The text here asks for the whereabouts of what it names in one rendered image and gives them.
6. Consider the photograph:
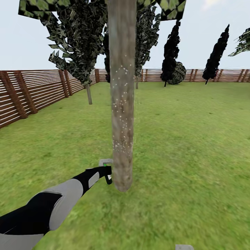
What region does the pesticide atomizer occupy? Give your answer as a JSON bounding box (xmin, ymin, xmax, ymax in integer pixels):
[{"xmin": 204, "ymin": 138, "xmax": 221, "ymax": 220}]
[{"xmin": 105, "ymin": 175, "xmax": 112, "ymax": 184}]

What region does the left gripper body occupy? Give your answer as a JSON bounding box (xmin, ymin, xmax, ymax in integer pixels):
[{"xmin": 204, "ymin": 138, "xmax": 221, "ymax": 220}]
[{"xmin": 100, "ymin": 166, "xmax": 111, "ymax": 177}]

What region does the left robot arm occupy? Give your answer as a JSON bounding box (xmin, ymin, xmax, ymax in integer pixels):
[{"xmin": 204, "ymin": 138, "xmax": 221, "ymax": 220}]
[{"xmin": 0, "ymin": 159, "xmax": 113, "ymax": 250}]

